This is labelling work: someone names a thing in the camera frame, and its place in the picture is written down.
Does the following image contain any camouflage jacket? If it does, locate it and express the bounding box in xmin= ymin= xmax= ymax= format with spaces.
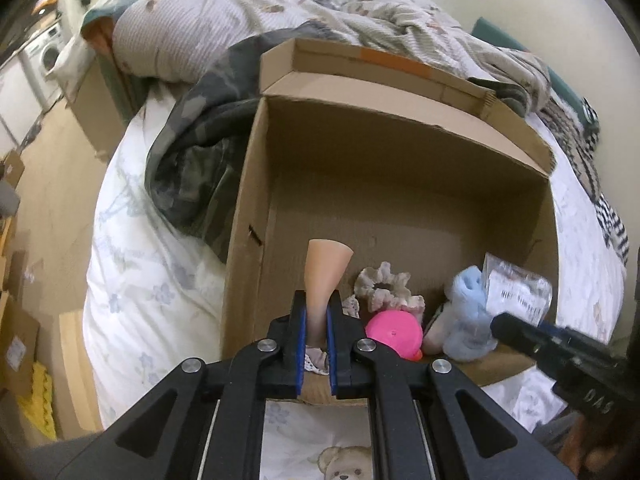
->
xmin=145 ymin=25 xmax=301 ymax=266

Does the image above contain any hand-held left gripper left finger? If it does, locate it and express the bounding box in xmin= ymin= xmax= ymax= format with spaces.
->
xmin=55 ymin=291 xmax=307 ymax=480

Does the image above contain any tan silicone piece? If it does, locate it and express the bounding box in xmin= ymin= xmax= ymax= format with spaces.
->
xmin=302 ymin=239 xmax=354 ymax=350

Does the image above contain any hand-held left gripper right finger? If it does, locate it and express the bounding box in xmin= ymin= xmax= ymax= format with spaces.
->
xmin=329 ymin=294 xmax=576 ymax=480

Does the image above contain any light blue fuzzy sock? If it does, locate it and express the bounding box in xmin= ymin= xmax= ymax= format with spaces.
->
xmin=442 ymin=266 xmax=498 ymax=363

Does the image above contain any white washing machine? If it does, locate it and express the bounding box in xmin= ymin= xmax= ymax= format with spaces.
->
xmin=22 ymin=22 xmax=66 ymax=73

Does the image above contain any bear print quilt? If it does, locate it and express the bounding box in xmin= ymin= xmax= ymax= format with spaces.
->
xmin=55 ymin=0 xmax=551 ymax=111

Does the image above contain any teal pillow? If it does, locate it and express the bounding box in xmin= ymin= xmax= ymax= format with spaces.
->
xmin=470 ymin=16 xmax=586 ymax=121

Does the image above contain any wooden board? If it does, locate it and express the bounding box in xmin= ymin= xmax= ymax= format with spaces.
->
xmin=59 ymin=310 xmax=104 ymax=432

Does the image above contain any striped knit blanket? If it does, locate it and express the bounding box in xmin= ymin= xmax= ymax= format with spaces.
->
xmin=540 ymin=95 xmax=629 ymax=267

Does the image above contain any wooden bedside crib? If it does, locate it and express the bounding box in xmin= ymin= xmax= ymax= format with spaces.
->
xmin=65 ymin=60 xmax=132 ymax=162

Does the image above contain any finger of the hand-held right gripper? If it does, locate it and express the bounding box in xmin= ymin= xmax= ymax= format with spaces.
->
xmin=490 ymin=312 xmax=566 ymax=381
xmin=537 ymin=322 xmax=611 ymax=358

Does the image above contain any yellow foam mat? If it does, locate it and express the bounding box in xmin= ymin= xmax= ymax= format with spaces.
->
xmin=20 ymin=362 xmax=57 ymax=442

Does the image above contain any brown cardboard carton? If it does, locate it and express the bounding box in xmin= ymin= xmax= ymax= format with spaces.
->
xmin=1 ymin=150 xmax=26 ymax=188

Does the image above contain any pink rubber toy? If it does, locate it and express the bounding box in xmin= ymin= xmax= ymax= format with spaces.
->
xmin=365 ymin=310 xmax=423 ymax=362

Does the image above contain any clear plastic packet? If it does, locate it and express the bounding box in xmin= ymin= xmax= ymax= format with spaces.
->
xmin=482 ymin=252 xmax=553 ymax=328

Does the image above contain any person's right hand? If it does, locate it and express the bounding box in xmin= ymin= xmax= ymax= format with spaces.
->
xmin=570 ymin=410 xmax=623 ymax=480

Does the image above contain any cardboard box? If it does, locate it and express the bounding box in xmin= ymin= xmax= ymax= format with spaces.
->
xmin=220 ymin=37 xmax=561 ymax=406

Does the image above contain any black white checkered cloth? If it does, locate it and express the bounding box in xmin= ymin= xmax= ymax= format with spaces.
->
xmin=577 ymin=100 xmax=601 ymax=137

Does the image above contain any white kitchen cabinet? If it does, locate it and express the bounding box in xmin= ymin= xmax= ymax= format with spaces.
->
xmin=0 ymin=55 xmax=57 ymax=151

